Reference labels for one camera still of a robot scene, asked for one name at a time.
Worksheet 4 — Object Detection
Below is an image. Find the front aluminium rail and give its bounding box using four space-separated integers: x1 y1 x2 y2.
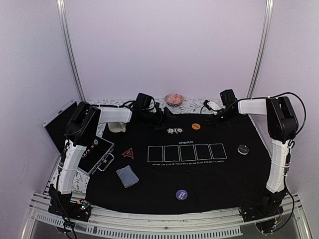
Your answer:
23 191 312 239

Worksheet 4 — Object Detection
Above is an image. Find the floral patterned tablecloth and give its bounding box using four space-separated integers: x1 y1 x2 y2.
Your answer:
51 99 250 195

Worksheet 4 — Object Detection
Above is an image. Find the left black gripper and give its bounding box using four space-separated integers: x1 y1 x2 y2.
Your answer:
142 107 176 132

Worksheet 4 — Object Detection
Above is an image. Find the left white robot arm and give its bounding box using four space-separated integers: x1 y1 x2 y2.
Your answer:
49 93 175 196

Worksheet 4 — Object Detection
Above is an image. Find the right aluminium frame post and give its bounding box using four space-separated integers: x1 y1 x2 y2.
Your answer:
246 0 274 98

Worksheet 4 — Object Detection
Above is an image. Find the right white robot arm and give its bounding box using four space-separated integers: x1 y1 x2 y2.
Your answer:
204 89 302 194

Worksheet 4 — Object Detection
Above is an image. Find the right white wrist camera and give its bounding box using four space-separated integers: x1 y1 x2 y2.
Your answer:
203 100 222 114

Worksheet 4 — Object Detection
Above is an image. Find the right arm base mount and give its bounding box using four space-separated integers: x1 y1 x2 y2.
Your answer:
238 201 284 234

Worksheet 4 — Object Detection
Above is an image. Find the black poker table mat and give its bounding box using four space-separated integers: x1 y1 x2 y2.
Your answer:
86 114 271 215

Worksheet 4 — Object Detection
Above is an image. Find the purple small blind button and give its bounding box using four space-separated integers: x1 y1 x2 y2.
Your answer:
175 189 188 201

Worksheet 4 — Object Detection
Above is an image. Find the red black triangle token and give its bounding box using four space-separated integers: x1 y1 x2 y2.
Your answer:
121 147 134 159

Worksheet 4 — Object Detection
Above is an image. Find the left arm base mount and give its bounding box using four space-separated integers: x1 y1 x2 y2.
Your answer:
48 197 92 222

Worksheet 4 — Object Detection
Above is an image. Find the cream ceramic mug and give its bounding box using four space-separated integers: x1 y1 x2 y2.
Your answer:
107 122 126 133

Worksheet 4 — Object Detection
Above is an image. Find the black round dealer button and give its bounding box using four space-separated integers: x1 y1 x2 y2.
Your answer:
237 144 249 155

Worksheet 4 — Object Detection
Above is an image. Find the left aluminium frame post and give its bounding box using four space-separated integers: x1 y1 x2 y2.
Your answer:
56 0 86 101

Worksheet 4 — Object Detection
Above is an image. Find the aluminium poker chip case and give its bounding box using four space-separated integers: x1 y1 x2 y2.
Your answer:
43 100 114 175

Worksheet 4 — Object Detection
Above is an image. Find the orange black hundred chip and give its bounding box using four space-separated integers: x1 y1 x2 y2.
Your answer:
174 128 183 134

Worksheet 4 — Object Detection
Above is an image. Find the aluminium frame post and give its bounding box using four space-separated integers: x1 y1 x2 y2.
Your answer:
246 0 274 98
56 0 86 101

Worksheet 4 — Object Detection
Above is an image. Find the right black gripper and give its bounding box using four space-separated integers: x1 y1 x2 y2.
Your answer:
207 108 236 128

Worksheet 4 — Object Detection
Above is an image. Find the blue white ten chip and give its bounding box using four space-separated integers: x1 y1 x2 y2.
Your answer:
167 128 175 134

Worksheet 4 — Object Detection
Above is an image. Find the blue playing card deck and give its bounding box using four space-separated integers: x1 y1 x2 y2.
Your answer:
116 165 139 188

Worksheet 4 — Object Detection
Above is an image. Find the red patterned small bowl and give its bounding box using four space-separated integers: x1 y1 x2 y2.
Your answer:
165 93 184 107

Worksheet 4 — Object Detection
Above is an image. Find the orange big blind button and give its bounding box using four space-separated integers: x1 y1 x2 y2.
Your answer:
191 123 201 130

